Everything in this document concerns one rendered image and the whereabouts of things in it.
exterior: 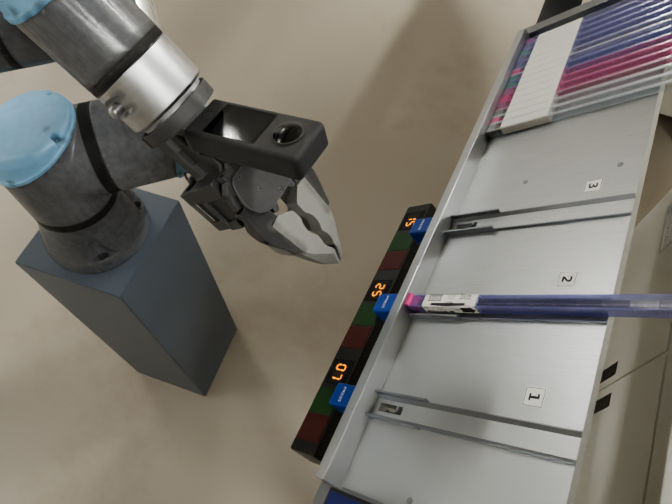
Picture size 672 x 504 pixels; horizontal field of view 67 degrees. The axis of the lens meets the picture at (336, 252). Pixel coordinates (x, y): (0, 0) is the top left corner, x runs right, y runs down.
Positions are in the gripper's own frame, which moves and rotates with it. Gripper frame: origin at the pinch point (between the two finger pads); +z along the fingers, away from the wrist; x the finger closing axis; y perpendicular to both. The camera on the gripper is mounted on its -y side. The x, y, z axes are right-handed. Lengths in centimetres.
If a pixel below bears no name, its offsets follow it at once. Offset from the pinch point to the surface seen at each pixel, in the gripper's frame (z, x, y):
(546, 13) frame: 10, -53, -4
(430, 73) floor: 42, -118, 67
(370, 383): 8.2, 9.7, -3.5
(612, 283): 9.9, -2.6, -22.2
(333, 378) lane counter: 10.8, 8.7, 4.9
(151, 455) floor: 33, 25, 77
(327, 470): 7.7, 18.3, -3.5
